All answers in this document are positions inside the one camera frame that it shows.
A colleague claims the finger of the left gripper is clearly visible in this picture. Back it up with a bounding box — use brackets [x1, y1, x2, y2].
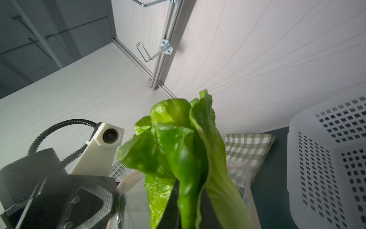
[16, 176, 118, 229]

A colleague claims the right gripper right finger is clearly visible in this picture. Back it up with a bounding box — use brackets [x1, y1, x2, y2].
[200, 189, 222, 229]

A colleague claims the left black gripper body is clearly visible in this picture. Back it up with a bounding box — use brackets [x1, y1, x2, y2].
[1, 148, 73, 229]

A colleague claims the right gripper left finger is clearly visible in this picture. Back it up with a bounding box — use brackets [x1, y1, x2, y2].
[157, 180, 181, 229]

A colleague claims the pink dotted zipper bag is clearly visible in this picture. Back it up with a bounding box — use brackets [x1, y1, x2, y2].
[106, 160, 261, 229]

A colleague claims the white plastic basket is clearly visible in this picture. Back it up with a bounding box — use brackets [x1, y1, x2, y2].
[287, 88, 366, 229]

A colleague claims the green checkered cloth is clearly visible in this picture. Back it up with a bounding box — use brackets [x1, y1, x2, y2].
[225, 133, 275, 188]

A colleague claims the metal hook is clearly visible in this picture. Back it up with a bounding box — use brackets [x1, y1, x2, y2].
[133, 0, 180, 8]
[136, 39, 174, 63]

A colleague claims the left black corrugated cable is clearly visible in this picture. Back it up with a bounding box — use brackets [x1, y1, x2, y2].
[27, 119, 98, 168]

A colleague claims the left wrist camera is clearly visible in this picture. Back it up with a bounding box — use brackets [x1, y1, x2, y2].
[70, 123, 124, 177]

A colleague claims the white wire wall basket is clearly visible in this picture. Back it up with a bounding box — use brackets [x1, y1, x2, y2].
[110, 158, 134, 182]

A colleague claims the aluminium top rail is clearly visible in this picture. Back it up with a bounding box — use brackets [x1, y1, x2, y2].
[150, 1, 184, 90]

